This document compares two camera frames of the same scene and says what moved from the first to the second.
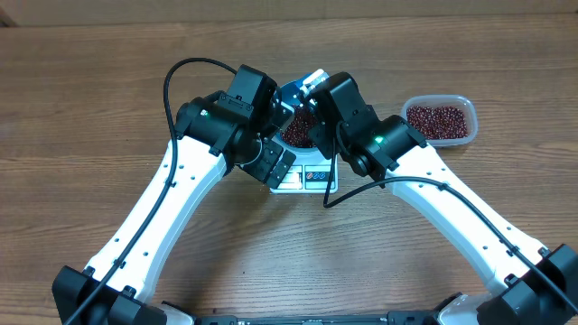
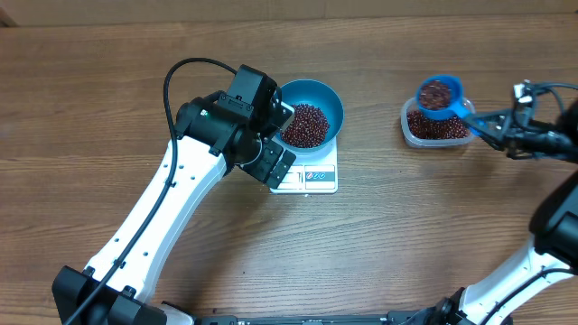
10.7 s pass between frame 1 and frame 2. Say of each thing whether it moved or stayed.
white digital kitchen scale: stayed
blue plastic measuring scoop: moved
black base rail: stayed
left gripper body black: stayed
